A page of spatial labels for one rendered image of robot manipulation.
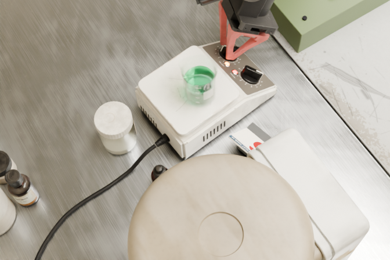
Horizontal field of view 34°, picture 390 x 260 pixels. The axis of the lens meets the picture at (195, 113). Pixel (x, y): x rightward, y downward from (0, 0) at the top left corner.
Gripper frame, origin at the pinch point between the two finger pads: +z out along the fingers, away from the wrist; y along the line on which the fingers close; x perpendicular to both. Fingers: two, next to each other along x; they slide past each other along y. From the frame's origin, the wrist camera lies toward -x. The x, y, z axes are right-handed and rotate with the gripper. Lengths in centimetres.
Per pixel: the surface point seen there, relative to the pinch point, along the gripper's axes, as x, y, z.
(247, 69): 1.8, 5.0, -0.2
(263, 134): 5.7, 12.4, 7.0
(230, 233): -32, 57, -33
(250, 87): 2.3, 7.4, 1.4
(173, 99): -10.3, 8.8, 4.4
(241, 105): 0.4, 10.5, 2.7
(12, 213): -31.6, 16.0, 24.7
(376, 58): 26.0, 3.5, -4.8
